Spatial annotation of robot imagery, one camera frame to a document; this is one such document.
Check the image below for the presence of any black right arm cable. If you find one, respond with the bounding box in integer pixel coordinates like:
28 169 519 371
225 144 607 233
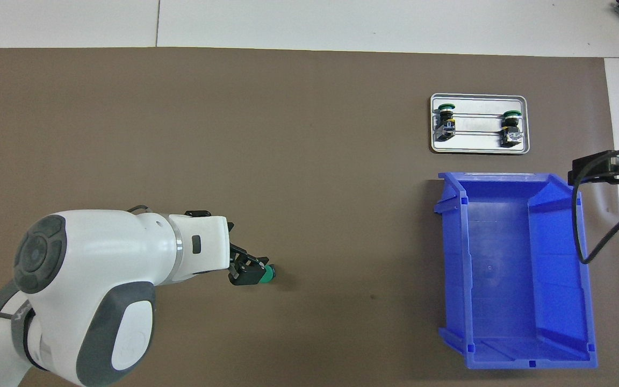
571 144 619 265

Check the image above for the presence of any brown table mat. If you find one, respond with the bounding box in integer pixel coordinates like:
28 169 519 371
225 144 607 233
0 47 619 387

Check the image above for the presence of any grey metal tray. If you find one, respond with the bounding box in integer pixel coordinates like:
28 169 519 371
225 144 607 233
429 93 531 155

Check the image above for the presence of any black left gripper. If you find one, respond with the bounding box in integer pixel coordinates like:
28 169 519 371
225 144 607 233
228 245 270 286

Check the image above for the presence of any blue plastic storage bin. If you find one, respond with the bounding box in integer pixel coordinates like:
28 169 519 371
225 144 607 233
433 172 599 370

